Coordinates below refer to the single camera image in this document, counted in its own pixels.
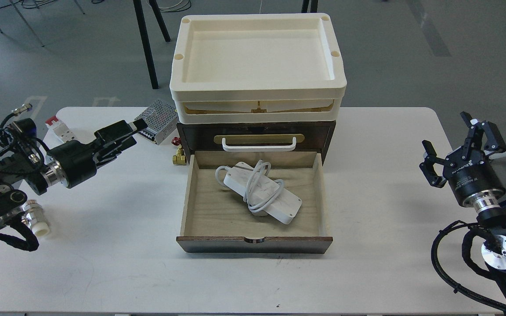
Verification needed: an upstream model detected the black table leg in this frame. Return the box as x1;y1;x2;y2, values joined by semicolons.
133;0;171;90

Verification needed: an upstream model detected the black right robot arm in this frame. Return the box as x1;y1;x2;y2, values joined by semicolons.
419;112;506;316

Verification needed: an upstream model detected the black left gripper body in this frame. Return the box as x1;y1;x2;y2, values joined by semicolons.
41;139;100;188

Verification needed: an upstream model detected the open wooden drawer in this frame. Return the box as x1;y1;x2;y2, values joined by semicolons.
176;151;333;254

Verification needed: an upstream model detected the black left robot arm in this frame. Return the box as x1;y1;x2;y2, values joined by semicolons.
0;104;147;251

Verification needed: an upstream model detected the silver valve white fitting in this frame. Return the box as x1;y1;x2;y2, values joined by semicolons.
21;200;51;238

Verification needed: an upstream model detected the cream plastic tray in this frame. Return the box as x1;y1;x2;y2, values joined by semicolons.
170;13;347;124

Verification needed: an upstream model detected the white red circuit breaker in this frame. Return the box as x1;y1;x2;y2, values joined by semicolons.
45;115;77;144

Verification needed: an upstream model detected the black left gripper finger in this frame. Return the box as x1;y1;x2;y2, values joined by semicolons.
94;120;148;146
96;137;137;169

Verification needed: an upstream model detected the brass valve red handle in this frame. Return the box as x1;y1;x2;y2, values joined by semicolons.
171;136;187;165

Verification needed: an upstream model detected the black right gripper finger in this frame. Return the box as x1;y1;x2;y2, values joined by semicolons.
460;111;506;154
419;140;447;188

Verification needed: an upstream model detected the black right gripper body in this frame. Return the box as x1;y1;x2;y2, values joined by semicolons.
444;147;506;207

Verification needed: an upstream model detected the metal mesh power supply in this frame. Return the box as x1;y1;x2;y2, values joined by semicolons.
135;99;178;145

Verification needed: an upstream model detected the white power strip with cable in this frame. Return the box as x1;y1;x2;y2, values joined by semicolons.
215;159;303;224

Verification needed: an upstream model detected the white cabinet handle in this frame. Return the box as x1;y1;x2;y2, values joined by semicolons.
221;136;297;152

